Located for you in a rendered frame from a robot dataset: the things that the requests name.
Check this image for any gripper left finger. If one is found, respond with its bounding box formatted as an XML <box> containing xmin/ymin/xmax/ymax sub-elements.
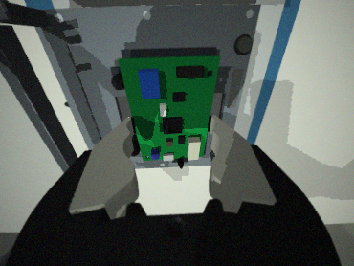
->
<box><xmin>6</xmin><ymin>116</ymin><xmax>139</xmax><ymax>266</ymax></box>

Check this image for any green circuit board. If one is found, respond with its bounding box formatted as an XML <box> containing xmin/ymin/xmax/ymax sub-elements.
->
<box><xmin>118</xmin><ymin>55</ymin><xmax>220</xmax><ymax>161</ymax></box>

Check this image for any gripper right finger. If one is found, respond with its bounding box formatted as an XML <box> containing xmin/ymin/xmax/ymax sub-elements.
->
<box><xmin>208</xmin><ymin>114</ymin><xmax>342</xmax><ymax>266</ymax></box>

